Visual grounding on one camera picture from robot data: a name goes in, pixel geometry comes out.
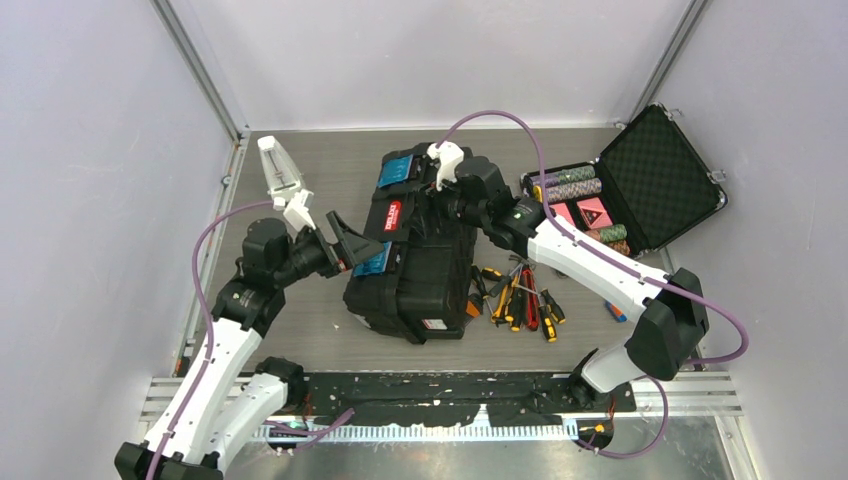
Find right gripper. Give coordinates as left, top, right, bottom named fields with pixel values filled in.
left=407, top=173, right=487, bottom=241

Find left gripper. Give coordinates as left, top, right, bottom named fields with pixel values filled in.
left=274, top=211, right=384, bottom=287

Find black plastic toolbox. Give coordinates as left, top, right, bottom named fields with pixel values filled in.
left=343, top=143, right=477, bottom=344

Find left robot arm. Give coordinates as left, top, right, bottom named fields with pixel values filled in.
left=114, top=212, right=383, bottom=479

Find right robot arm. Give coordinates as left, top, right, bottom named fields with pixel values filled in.
left=427, top=144, right=709, bottom=411

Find pink card deck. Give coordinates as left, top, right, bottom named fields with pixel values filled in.
left=550, top=203, right=577, bottom=227

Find white metronome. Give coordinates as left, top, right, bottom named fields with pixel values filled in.
left=257, top=135, right=303, bottom=202

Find red black pliers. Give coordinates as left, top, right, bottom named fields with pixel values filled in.
left=520, top=266, right=539, bottom=331

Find poker chip row top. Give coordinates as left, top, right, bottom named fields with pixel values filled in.
left=529, top=165, right=596, bottom=188

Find orange black bit holder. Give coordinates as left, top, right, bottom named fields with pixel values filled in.
left=465, top=294, right=484, bottom=320

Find red card deck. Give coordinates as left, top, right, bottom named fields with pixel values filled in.
left=576, top=196, right=614, bottom=230

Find poker chip row green red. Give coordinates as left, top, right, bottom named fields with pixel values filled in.
left=584, top=224, right=628, bottom=243

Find yellow black screwdriver right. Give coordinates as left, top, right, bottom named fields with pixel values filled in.
left=535, top=283, right=565, bottom=343

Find poker chip row orange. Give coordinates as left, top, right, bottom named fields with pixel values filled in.
left=606, top=240, right=631, bottom=257

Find black aluminium poker chip case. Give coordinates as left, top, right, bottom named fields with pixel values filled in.
left=520, top=103, right=728, bottom=257

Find blue orange small object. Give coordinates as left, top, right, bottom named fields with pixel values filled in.
left=604, top=301, right=628, bottom=323

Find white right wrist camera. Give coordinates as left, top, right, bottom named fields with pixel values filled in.
left=427, top=141, right=465, bottom=191

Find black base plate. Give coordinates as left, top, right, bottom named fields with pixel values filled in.
left=289, top=371, right=636, bottom=427

